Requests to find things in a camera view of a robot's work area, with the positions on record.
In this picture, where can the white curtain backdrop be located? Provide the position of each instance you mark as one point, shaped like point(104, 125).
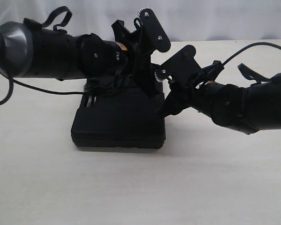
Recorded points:
point(182, 20)

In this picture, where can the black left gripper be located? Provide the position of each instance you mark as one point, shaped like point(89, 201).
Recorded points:
point(137, 69)

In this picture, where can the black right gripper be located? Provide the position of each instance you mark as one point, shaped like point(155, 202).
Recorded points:
point(194, 95)

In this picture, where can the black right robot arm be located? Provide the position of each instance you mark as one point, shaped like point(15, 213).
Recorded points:
point(243, 109)

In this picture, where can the black plastic carrying case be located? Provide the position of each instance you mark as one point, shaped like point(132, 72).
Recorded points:
point(127, 120)

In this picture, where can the black wrist camera mount plate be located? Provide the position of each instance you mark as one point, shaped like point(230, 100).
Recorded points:
point(154, 30)

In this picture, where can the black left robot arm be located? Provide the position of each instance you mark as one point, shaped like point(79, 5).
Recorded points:
point(28, 50)

